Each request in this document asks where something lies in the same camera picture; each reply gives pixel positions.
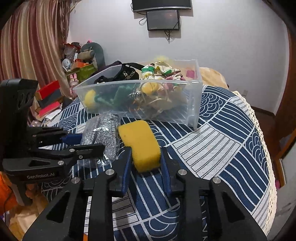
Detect dark purple clothing pile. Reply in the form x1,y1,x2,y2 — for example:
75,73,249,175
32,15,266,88
98,61,122,72

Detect silver glitter pouch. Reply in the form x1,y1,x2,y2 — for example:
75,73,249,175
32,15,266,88
80,113,120,168

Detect small black wall monitor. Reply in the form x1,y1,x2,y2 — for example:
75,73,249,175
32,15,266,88
146,9,180,31

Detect clear plastic storage bin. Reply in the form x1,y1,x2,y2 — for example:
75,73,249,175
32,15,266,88
74,59,203,129

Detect yellow sponge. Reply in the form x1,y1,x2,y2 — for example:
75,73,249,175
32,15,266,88
118,120,161,173

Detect black wall television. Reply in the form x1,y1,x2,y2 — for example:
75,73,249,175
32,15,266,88
132,0,192,12

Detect floral patterned cloth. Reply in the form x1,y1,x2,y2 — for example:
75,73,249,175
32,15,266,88
141,61,186,81

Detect black chain handbag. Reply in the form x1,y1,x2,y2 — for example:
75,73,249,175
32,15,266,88
94,62,144,84

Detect wall power outlet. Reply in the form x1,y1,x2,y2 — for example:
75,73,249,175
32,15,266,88
242,90,248,97

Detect red box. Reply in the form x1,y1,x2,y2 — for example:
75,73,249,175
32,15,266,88
35,80,60,100

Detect green box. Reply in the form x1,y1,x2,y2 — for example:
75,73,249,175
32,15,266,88
66,64,97,83

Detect green knitted cloth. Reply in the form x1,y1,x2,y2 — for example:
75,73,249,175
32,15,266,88
94,83,139,107

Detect orange sleeve forearm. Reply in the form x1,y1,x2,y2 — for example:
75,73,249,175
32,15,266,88
0,172,18,215

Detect beige patchwork fleece blanket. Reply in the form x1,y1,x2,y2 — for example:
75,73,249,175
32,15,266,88
200,67,229,89

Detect striped pink curtain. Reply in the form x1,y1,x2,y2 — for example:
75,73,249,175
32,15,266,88
0,0,72,121

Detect blue white patterned bedspread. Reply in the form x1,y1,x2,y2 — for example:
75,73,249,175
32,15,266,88
40,84,278,241

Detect grey green plush dinosaur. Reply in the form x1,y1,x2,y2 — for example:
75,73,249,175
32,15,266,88
77,42,105,70

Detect pink bunny plush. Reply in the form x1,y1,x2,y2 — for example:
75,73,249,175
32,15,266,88
69,73,79,99

